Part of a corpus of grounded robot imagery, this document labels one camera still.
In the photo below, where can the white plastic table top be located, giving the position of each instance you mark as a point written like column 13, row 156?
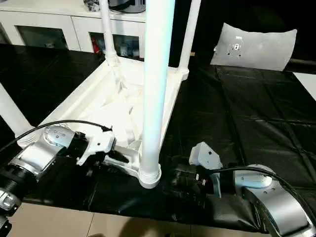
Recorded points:
column 98, row 103

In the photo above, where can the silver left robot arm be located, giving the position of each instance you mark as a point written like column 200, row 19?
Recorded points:
column 44, row 148

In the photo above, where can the black work mat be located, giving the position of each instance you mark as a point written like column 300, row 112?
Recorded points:
column 237, row 128

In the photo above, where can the flat white board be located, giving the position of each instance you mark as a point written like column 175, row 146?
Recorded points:
column 307, row 84

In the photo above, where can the white cabinet with glass doors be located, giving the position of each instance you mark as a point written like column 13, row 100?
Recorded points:
column 39, row 22

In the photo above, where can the black cabinet with gold label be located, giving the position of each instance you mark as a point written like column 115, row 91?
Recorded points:
column 207, row 24

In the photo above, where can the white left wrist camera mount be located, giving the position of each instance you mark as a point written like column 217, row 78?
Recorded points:
column 98, row 142

